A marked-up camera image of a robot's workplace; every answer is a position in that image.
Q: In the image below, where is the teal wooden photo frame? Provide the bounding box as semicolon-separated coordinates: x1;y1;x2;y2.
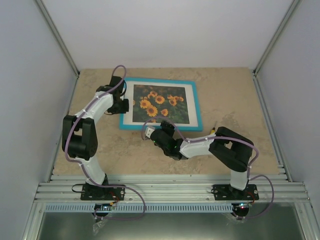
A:
119;77;203;132

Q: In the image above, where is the yellow handled screwdriver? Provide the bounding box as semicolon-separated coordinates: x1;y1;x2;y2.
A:
210;121;218;135

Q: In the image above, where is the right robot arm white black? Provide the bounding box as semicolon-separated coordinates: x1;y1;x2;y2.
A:
144;121;256;200

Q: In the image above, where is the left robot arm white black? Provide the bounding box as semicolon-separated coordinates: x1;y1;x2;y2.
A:
62;76;129;200

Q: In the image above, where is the sunflower photo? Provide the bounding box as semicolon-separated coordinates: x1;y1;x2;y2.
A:
132;84;190;124

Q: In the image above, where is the clear plastic bag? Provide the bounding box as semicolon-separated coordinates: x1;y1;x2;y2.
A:
92;218;108;236

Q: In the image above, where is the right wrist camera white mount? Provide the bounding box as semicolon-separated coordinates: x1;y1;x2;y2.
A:
144;126;156;140

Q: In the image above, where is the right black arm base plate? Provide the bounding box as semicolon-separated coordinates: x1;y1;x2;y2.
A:
211;184;260;201

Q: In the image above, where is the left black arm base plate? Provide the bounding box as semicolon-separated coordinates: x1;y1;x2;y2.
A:
80;183;125;202

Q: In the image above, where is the grey slotted cable duct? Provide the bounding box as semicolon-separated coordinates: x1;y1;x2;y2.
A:
44;203;233;214

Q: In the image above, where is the aluminium rail base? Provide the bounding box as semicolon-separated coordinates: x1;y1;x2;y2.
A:
34;174;310;203

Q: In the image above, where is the left aluminium corner post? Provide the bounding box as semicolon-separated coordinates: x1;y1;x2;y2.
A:
33;0;80;78

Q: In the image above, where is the aluminium corner post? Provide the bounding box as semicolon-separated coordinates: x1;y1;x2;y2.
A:
252;0;302;77
33;0;80;78

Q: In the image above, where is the right aluminium corner post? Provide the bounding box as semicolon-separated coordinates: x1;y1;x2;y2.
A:
252;0;302;77

